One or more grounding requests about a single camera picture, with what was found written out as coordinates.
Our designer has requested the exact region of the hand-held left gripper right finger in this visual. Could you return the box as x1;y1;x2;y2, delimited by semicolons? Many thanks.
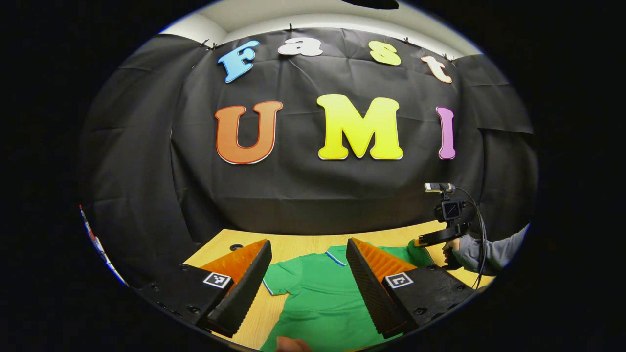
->
345;238;477;340

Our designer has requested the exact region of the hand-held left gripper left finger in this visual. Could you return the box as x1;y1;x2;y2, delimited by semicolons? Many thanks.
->
133;239;273;339

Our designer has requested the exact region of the green T-shirt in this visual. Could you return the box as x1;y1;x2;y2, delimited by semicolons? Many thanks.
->
259;241;435;352

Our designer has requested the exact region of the red white striped object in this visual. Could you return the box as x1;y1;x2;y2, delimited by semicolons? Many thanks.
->
79;205;129;286

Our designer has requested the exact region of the black cable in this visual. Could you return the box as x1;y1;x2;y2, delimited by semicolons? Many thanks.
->
455;187;488;290

